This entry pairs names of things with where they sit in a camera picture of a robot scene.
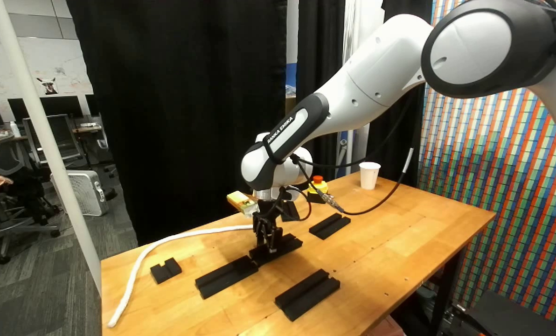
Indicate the tan wrist camera box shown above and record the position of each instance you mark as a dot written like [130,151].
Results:
[241,199]

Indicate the wide black curtain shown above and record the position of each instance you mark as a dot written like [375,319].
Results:
[177,112]

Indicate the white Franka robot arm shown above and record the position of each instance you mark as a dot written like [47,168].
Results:
[364,80]

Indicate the short black grooved piece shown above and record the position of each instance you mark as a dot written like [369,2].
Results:
[166,270]

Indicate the narrow black curtain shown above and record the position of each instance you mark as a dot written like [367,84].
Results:
[317,37]

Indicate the white paper cup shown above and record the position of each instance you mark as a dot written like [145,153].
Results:
[369,177]

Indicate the white computer case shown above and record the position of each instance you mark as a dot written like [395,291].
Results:
[84,192]

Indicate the black stool seat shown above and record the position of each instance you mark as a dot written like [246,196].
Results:
[513,317]

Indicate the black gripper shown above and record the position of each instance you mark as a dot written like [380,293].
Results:
[270,212]

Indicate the white slanted pole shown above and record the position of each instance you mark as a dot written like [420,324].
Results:
[43,132]

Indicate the black office chair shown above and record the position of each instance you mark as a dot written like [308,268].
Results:
[22,186]

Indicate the black table leg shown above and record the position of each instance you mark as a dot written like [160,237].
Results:
[442,298]

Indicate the brown cardboard box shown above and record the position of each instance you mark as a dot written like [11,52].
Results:
[291,104]

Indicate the black curtain beside colourful wall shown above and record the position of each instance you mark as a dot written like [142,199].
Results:
[395,142]

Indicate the wide black grooved block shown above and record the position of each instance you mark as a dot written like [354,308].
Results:
[306,295]

